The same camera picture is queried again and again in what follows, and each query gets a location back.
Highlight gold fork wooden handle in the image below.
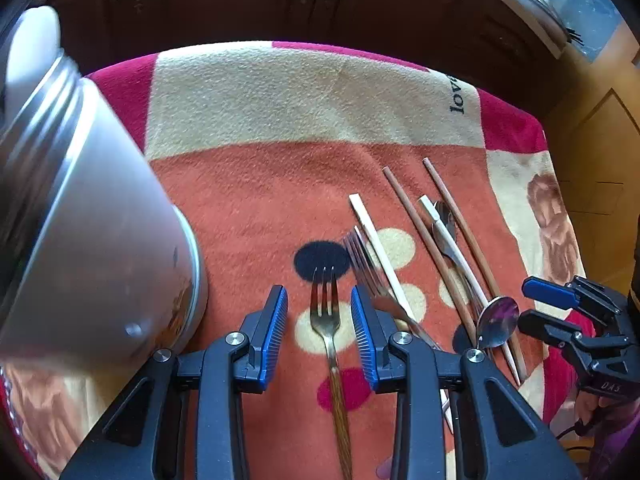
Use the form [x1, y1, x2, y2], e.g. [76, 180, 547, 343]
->
[309, 266, 352, 480]

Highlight steel spoon round bowl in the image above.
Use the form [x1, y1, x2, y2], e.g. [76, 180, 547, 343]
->
[476, 296, 520, 350]

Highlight dark wooden kitchen cabinets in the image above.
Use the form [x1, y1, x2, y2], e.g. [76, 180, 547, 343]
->
[29, 0, 566, 111]

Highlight person's right hand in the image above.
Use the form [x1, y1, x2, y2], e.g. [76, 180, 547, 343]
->
[574, 391, 617, 430]

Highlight white chopstick left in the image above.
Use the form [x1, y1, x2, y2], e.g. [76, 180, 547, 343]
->
[348, 193, 454, 434]

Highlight white chopstick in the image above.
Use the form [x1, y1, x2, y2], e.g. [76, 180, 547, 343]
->
[419, 195, 522, 386]
[348, 193, 454, 434]

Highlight brown chopstick right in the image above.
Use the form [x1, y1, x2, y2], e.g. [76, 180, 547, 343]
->
[423, 157, 528, 385]

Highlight brown chopstick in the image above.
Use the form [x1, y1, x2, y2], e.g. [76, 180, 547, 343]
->
[382, 167, 476, 344]
[423, 157, 528, 385]

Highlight silver fork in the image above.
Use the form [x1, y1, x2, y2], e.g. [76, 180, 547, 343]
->
[343, 226, 442, 351]

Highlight brown chopstick left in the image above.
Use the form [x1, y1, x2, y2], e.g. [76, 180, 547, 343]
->
[382, 167, 476, 344]

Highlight white chopstick right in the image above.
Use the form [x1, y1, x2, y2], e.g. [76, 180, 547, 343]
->
[419, 195, 522, 386]

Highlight small steel spoon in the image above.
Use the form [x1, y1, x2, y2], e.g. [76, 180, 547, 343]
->
[434, 200, 482, 316]

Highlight patterned fleece blanket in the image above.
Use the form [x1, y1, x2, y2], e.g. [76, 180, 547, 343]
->
[0, 40, 597, 480]

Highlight steel utensil canister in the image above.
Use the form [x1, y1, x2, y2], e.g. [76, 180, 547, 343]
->
[0, 49, 208, 366]

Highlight white ladle in canister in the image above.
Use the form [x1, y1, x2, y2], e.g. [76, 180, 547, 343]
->
[1, 6, 61, 127]

